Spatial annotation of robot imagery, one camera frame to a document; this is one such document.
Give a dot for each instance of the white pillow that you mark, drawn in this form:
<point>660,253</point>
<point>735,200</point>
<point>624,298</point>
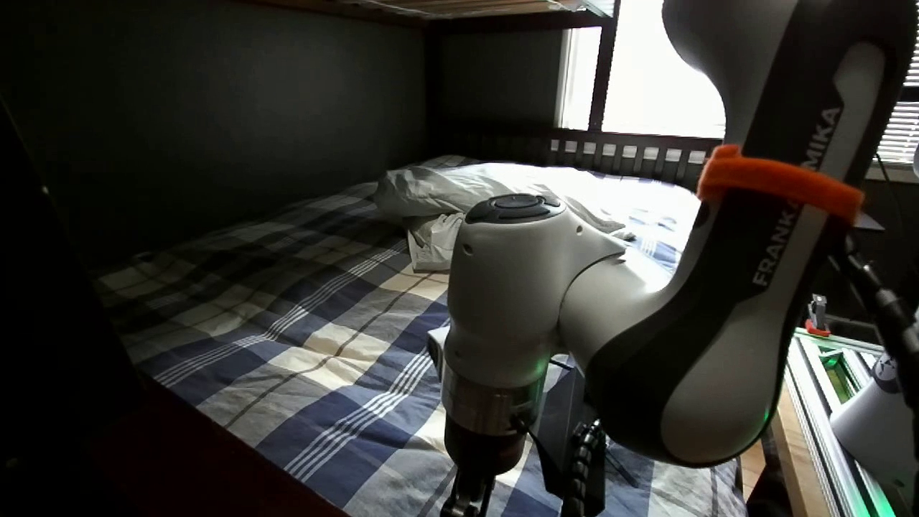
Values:
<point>430,200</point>

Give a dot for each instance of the blue plaid duvet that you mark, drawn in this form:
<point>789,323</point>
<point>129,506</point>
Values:
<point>310,336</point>

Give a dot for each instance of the green lit desk equipment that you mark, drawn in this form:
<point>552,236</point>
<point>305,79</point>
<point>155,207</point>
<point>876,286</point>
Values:
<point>854,415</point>

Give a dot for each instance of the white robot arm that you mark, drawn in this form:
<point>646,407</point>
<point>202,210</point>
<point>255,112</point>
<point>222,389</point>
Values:
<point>680,356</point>

